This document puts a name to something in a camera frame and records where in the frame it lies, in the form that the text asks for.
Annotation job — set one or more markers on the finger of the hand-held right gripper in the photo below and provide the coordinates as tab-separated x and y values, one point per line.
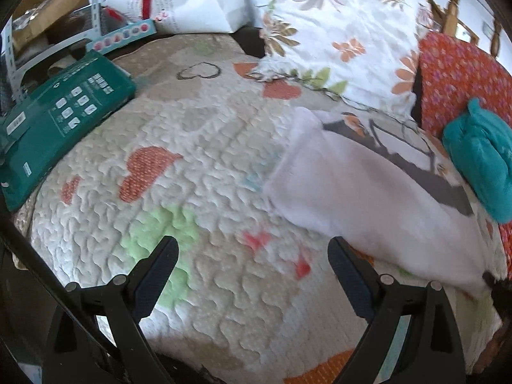
500	292

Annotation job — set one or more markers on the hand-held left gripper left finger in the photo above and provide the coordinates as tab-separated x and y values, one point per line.
158	266

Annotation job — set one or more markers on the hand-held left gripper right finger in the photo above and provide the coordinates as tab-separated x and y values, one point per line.
347	272

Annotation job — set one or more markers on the white small garment grey print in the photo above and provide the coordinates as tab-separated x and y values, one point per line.
360	192

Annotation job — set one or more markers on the quilted heart print bedspread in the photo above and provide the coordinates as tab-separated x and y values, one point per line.
200	168

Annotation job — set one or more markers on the teal cloth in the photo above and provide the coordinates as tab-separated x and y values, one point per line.
484	156

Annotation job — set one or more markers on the green flat box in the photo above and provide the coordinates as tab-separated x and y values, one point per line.
60	120

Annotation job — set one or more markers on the red patterned cushion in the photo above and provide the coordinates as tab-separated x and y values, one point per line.
452	72

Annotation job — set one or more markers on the long box with coloured dots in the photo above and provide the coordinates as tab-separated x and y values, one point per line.
120	36

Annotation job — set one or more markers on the white floral pillow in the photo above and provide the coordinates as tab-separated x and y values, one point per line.
344	28

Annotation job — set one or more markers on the white paper bag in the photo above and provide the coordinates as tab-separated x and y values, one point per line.
192	0

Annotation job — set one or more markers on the brown cardboard box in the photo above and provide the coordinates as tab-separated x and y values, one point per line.
52	4

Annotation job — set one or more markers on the white perforated metal rail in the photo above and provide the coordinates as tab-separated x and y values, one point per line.
11	64
96	20

